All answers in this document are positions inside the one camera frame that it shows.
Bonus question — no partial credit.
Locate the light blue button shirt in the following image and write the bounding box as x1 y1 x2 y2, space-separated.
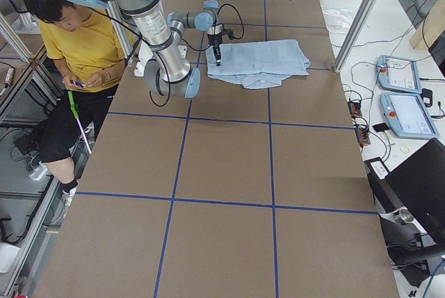
206 40 310 90

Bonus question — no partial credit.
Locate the clear plastic bag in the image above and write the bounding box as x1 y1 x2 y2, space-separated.
322 8 355 34

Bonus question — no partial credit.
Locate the orange circuit board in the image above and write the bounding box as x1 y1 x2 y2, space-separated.
348 101 363 117
355 126 371 147

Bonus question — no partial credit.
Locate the person in yellow shirt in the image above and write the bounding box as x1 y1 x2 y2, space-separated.
24 0 125 206

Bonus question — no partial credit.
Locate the far blue teach pendant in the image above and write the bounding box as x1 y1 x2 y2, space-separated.
376 55 422 94

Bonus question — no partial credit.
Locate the blue teach pendant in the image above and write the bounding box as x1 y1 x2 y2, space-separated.
380 92 440 140
376 55 422 94

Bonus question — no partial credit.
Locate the green pink stick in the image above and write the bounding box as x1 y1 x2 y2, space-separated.
67 90 92 154

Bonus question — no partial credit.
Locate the near blue teach pendant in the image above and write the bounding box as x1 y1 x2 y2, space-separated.
380 92 440 140

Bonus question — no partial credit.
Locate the yellow rubber band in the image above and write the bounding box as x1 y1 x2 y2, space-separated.
399 146 410 154

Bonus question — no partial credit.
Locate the black box with label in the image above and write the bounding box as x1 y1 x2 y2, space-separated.
364 157 391 185

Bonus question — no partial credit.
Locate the black monitor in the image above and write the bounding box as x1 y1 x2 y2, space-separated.
369 138 444 242

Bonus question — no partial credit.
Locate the metal cup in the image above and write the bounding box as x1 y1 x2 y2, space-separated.
393 208 414 226

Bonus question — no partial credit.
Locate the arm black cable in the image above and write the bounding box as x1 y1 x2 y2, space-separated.
149 3 245 107

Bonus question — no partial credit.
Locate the white camera pillar with base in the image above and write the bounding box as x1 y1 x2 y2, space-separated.
134 40 191 83

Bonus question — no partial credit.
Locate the aluminium frame post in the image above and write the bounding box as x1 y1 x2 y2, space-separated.
333 0 377 73

